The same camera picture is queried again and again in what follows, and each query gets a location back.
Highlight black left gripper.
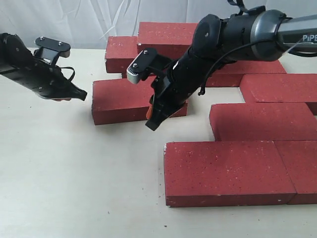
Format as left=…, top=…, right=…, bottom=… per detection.
left=0, top=56, right=88, bottom=102

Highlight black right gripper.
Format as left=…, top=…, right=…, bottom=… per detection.
left=145, top=52, right=211, bottom=131

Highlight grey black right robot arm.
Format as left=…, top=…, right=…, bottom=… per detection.
left=146, top=10, right=317, bottom=130

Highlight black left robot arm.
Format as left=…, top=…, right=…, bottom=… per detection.
left=0, top=33, right=87, bottom=101

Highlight front large red brick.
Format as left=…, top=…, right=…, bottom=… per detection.
left=163, top=141, right=297, bottom=207

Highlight third row red brick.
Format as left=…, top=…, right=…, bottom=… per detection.
left=209, top=103, right=317, bottom=141

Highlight right second row brick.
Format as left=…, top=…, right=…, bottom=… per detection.
left=240, top=73, right=317, bottom=103

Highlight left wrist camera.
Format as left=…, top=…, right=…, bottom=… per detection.
left=34, top=36, right=71, bottom=58

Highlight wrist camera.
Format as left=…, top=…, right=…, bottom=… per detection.
left=34, top=36, right=71, bottom=58
left=126, top=48, right=172, bottom=84

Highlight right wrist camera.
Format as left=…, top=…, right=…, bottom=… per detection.
left=126, top=48, right=172, bottom=84

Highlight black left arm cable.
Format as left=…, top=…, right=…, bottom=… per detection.
left=59, top=65, right=76, bottom=82

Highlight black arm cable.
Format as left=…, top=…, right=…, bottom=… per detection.
left=59, top=65, right=76, bottom=82
left=197, top=0, right=295, bottom=97

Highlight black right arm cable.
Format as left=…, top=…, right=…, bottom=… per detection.
left=197, top=0, right=295, bottom=97

